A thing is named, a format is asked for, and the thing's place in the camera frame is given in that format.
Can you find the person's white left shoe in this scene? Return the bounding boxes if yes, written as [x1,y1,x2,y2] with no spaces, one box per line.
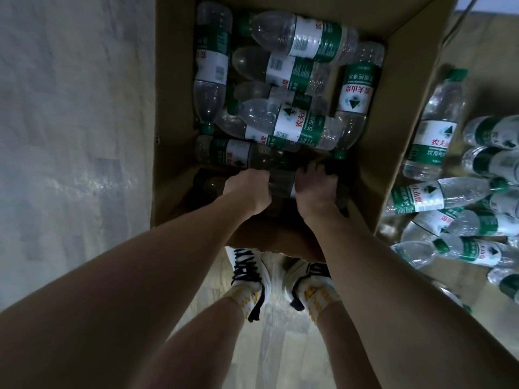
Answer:
[225,246,272,323]

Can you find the person's yellow patterned right sock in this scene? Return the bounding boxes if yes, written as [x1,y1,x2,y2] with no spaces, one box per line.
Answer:
[302,284,341,325]

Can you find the person's yellow patterned sock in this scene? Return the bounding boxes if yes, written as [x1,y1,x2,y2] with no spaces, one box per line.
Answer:
[223,281,262,320]
[302,284,341,325]

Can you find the person's left leg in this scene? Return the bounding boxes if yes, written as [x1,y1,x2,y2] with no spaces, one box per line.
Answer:
[137,297,246,389]

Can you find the person's right forearm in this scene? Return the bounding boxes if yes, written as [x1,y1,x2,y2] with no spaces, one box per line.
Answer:
[308,210,519,389]

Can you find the person's left forearm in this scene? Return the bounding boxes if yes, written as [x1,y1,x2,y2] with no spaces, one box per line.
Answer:
[0,198,260,389]

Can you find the water bottles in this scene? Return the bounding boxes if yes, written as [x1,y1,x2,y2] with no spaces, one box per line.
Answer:
[383,68,519,317]
[192,0,386,199]

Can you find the brown cardboard box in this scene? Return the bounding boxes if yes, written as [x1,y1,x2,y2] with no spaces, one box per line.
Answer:
[150,0,459,262]

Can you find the person's leg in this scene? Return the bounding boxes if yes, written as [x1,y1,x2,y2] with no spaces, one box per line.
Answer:
[137,297,246,389]
[316,301,382,389]

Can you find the person's yellow patterned left sock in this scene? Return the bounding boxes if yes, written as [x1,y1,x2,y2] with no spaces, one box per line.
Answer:
[223,281,262,320]

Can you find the person's right hand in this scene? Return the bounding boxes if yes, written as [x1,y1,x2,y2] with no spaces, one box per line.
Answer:
[294,159,340,223]

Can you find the person's left hand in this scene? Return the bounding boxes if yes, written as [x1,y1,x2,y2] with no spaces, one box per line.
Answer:
[223,169,272,217]

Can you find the person's white shoe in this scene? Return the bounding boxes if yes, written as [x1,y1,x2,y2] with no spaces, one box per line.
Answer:
[282,259,337,312]
[225,246,272,323]

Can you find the person's right leg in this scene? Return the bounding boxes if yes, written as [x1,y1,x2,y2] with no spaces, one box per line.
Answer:
[316,301,382,389]

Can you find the person's white right shoe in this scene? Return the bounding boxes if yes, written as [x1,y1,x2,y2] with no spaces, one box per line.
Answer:
[282,259,337,312]

